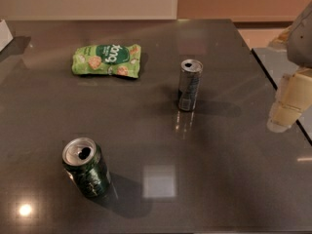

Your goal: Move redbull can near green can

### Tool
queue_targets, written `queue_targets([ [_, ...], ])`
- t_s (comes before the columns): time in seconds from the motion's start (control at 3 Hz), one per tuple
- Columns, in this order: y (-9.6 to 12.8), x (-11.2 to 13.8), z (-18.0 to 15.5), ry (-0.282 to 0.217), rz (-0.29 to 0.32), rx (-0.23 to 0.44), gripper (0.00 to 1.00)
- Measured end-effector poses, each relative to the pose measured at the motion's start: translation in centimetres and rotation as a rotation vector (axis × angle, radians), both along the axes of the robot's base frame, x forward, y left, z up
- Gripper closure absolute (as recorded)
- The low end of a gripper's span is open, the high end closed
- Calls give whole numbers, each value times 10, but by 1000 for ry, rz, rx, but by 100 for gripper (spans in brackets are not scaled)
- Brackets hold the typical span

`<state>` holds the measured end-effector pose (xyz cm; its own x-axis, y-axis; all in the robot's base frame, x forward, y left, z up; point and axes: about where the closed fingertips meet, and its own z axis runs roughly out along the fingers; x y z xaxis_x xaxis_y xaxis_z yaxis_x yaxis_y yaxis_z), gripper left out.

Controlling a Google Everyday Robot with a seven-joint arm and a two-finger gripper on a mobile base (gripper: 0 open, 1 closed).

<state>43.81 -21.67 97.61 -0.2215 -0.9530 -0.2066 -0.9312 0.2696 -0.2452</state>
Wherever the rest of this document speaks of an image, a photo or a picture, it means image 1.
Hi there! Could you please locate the grey side table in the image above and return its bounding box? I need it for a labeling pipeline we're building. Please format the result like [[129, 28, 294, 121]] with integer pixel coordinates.
[[252, 48, 312, 142]]

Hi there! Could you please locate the white box at left edge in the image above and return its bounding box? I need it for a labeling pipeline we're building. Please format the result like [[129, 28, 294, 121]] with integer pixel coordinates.
[[0, 19, 14, 52]]

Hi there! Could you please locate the silver redbull can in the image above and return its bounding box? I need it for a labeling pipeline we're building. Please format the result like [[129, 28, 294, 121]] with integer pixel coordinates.
[[178, 59, 203, 111]]

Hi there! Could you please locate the green snack bag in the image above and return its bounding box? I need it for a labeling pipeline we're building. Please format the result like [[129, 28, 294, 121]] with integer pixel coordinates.
[[71, 44, 141, 79]]

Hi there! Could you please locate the green soda can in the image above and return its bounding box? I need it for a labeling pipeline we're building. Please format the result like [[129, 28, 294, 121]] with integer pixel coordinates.
[[62, 137, 111, 198]]

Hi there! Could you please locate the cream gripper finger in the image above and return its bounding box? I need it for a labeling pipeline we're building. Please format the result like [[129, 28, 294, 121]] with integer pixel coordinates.
[[267, 67, 312, 133], [268, 28, 290, 50]]

